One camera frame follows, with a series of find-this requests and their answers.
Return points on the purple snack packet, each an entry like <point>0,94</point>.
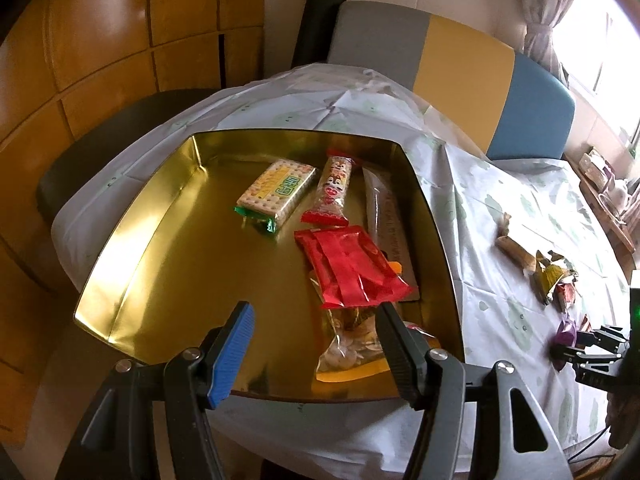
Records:
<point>565,332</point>

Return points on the wooden side table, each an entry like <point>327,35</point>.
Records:
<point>615,235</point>

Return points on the window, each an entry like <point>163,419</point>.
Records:
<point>610,60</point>

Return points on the orange clear nut packet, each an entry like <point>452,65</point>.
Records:
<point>345,350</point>

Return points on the white teapot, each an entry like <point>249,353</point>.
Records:
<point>620,192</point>

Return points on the red white print snack packet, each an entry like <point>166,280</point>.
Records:
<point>332,190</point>

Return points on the white long stick packet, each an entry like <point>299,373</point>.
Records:
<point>387,210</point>

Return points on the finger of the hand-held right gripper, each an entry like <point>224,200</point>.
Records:
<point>585,356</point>
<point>605,336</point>

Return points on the tissue box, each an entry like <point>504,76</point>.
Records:
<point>595,167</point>

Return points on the grey yellow blue headboard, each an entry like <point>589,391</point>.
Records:
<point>465,60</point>

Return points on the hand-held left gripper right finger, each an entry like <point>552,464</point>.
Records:
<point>395,355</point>

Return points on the tied floral curtain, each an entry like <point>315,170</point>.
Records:
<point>540,20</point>

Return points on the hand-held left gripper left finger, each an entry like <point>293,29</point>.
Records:
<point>232,355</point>

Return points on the gold tin box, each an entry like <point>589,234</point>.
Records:
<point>175,260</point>

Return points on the green cracker packet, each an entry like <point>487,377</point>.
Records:
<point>277,190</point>

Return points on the yellow green snack packet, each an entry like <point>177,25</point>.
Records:
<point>552,275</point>

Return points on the dark rolled mat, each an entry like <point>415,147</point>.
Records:
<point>315,20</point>

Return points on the small dark red snack packet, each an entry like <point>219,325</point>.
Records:
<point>565,295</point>

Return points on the wooden wardrobe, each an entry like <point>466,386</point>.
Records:
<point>100,35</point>

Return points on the beige snack packet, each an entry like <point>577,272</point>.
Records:
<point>515,252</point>

